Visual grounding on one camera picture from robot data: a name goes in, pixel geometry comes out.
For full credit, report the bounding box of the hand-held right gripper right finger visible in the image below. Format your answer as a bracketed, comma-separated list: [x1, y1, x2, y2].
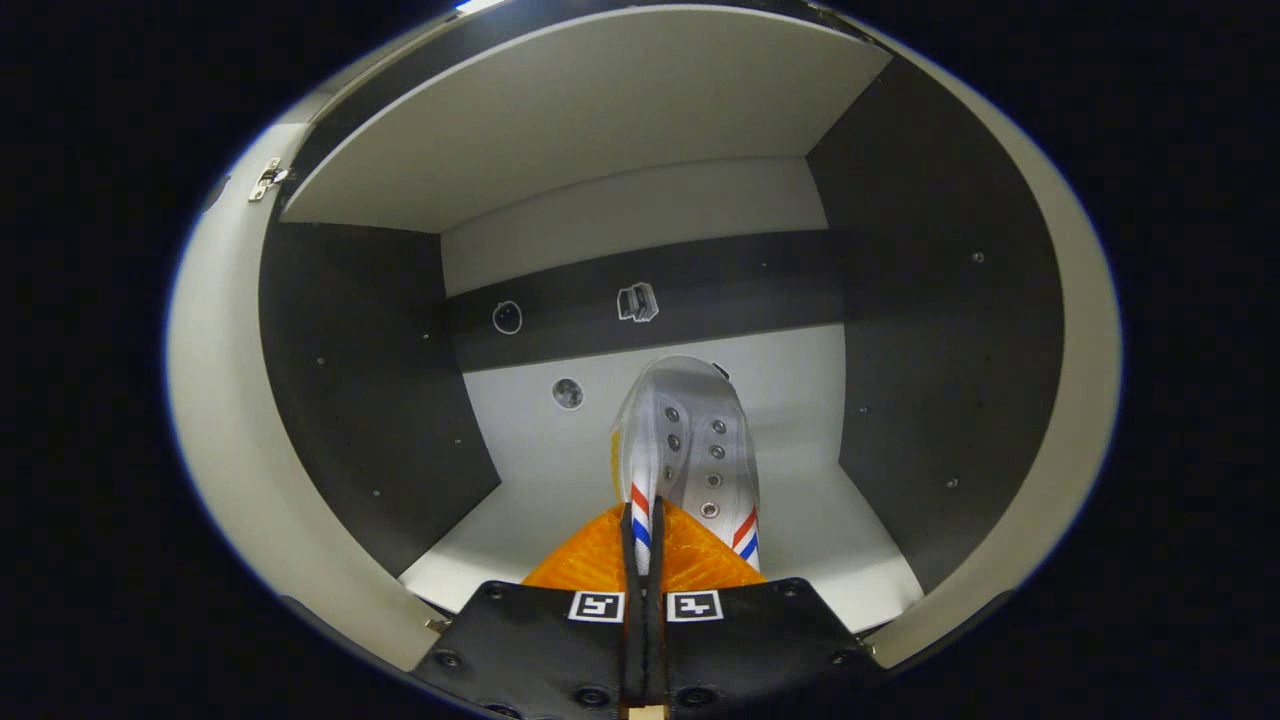
[646, 498, 883, 720]

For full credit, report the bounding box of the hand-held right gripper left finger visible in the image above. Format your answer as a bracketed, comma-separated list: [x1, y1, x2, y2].
[413, 500, 647, 720]

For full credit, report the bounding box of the grey shoe cabinet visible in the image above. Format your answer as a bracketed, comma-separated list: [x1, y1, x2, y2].
[258, 0, 1067, 641]

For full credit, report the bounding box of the white striped shoe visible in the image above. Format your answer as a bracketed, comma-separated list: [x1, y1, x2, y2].
[610, 355, 763, 579]

